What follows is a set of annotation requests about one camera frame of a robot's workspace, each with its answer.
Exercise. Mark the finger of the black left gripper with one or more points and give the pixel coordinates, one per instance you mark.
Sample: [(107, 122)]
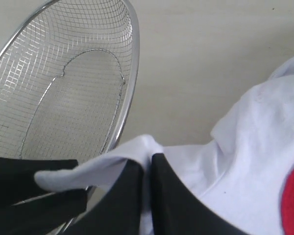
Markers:
[(17, 178), (41, 216)]

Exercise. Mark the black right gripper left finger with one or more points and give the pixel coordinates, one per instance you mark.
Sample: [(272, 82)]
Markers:
[(119, 211)]

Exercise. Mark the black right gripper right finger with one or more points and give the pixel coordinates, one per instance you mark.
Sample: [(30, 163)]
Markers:
[(175, 210)]

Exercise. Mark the white t-shirt red lettering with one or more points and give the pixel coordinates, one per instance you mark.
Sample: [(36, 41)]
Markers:
[(245, 174)]

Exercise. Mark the round metal mesh basket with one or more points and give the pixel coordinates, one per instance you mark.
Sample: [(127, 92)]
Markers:
[(67, 79)]

